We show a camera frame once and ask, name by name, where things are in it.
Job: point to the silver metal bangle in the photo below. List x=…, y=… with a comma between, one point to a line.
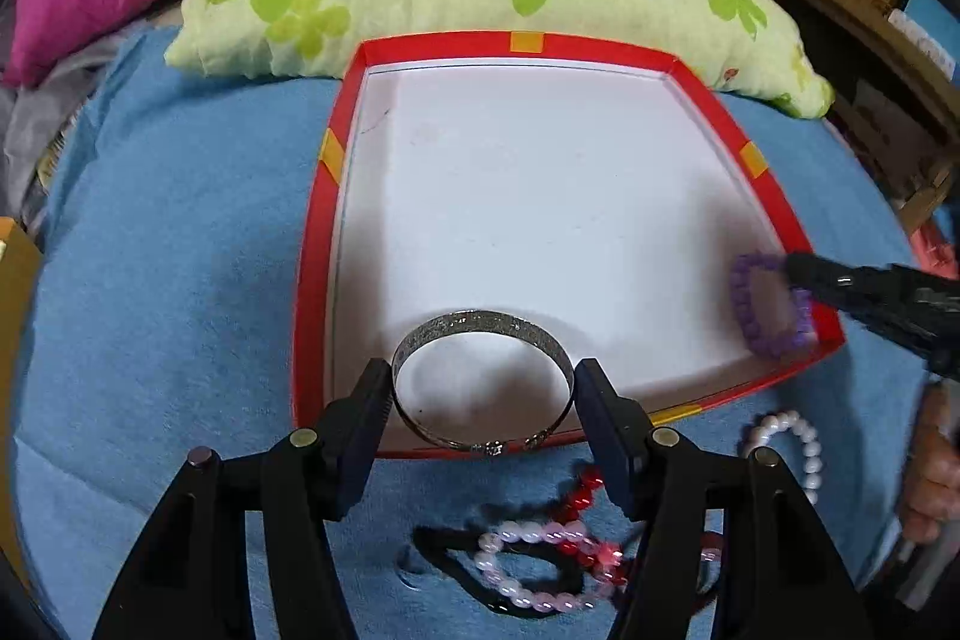
x=481, y=382

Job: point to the person's right hand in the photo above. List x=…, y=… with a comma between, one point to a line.
x=929, y=496

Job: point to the red cardboard box tray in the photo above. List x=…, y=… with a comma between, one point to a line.
x=600, y=191

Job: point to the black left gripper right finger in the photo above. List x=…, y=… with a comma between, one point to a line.
x=780, y=575

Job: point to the blue blanket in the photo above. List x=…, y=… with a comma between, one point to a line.
x=162, y=320

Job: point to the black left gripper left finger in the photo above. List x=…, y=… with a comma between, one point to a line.
x=186, y=576

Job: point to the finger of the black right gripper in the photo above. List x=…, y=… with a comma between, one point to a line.
x=914, y=310

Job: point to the grey bed sheet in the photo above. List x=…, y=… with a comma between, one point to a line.
x=36, y=122

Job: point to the wooden shelf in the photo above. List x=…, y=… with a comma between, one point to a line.
x=897, y=110

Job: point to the blue book box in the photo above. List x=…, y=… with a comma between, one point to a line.
x=934, y=30

